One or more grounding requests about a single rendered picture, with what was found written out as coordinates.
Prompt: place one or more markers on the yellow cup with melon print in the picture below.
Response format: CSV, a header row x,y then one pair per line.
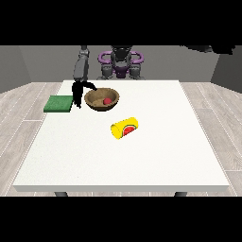
x,y
121,126

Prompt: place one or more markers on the brown wooden bowl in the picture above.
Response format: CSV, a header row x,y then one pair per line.
x,y
94,101

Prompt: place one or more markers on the green square pad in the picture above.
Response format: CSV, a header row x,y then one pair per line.
x,y
58,103

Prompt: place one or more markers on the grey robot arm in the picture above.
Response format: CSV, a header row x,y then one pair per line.
x,y
80,66

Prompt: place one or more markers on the small red ball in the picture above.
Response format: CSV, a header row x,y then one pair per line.
x,y
107,101

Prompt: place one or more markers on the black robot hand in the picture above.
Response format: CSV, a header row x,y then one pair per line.
x,y
224,49
77,89

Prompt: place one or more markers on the dark table leg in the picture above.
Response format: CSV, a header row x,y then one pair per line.
x,y
181,193
61,193

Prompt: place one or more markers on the grey robot trunk purple rings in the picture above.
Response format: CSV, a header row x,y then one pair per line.
x,y
121,67

